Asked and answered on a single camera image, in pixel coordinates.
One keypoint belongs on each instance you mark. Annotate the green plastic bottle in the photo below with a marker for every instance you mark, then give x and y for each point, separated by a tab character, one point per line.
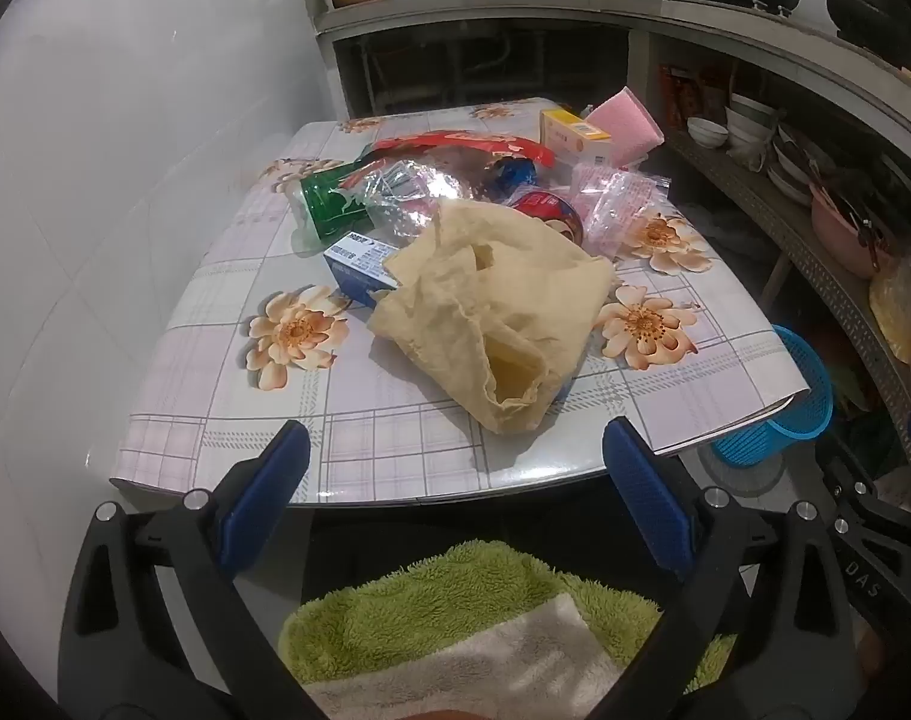
328	200

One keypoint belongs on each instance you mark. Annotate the green white fuzzy towel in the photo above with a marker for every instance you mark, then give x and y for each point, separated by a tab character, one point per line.
425	592

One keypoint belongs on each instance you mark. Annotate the pink printed plastic bag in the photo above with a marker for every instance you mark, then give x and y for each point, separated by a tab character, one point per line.
613	202

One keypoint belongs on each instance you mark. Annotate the red snack bag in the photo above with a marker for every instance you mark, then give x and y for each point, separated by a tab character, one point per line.
463	144

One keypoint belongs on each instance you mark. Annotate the red round can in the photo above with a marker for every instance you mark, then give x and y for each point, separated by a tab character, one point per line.
549	211

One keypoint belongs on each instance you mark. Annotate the grey perforated metal shelf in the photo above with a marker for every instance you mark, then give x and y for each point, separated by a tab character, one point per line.
763	195

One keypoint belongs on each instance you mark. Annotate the stack of white bowls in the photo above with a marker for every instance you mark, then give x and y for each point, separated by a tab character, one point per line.
752	124

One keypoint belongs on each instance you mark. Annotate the pink sponge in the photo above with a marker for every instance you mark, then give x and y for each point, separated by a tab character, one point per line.
632	120

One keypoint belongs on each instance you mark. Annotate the blue crumpled wrapper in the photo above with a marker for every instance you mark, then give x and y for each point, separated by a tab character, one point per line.
517	172

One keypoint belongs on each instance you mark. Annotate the red printed packet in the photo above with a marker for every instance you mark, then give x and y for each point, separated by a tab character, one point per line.
677	94

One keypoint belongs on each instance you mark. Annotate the white bowl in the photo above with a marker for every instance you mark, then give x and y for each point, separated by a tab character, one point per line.
707	131

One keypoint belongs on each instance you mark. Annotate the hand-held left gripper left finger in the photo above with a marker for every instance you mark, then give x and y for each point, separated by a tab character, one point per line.
275	474

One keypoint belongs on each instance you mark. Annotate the stack of plates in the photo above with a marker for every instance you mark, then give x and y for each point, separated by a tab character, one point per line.
789	165

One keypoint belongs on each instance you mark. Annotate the yellow white cardboard box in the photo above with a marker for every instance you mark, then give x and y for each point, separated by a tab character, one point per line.
575	136

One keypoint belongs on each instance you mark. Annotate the grey kitchen counter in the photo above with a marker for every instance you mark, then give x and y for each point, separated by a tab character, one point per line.
500	4

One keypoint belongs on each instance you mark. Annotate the blue white cardboard box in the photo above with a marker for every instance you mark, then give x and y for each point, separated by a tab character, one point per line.
358	268

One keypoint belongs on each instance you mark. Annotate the clear plastic bag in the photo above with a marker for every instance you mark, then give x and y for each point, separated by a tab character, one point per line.
418	191

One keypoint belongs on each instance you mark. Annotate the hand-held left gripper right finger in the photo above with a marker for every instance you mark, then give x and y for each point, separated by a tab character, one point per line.
643	495

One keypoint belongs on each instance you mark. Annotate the plastic bag with yellow contents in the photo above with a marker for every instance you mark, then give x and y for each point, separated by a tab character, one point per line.
902	307

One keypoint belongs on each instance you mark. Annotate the pink package on shelf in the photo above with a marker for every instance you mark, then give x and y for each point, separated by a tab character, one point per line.
845	229

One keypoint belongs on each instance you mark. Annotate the floral plaid tablecloth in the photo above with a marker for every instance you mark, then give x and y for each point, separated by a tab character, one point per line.
200	292

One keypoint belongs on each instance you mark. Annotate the blue plastic mesh basket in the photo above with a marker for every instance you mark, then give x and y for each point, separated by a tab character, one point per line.
782	409

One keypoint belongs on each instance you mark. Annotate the beige cloth bag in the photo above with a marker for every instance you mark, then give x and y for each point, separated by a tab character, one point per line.
493	315

